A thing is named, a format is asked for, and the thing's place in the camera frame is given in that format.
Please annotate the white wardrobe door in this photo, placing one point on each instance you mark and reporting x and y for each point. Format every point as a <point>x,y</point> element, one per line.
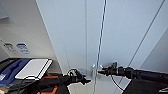
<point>130,33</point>
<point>66,36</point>

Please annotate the white bin lid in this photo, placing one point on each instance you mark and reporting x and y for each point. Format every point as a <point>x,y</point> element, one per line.
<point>33,67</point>

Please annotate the white wardrobe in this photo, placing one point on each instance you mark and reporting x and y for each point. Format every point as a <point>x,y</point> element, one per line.
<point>146,40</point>

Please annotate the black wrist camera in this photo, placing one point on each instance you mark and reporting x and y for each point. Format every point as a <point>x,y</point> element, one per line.
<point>112,64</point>

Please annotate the white blue wall sticker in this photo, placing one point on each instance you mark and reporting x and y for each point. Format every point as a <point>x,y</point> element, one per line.
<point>22,48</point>
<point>9,48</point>

